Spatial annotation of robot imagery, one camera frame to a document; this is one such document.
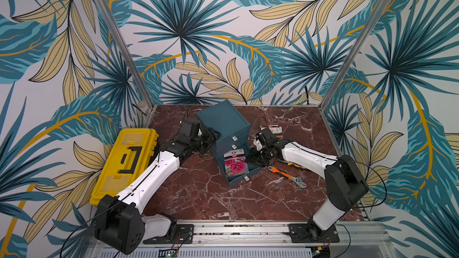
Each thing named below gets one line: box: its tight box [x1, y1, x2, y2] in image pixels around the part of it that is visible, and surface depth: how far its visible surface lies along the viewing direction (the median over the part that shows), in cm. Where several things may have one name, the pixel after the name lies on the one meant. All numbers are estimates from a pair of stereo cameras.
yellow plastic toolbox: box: [89, 128, 160, 207], surface depth 79 cm
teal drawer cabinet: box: [235, 108, 263, 184], surface depth 85 cm
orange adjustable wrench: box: [267, 166, 308, 189], surface depth 91 cm
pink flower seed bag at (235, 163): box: [223, 148, 250, 177], surface depth 92 cm
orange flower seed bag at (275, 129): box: [259, 124, 284, 138], surface depth 108 cm
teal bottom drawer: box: [216, 150, 262, 187], surface depth 87 cm
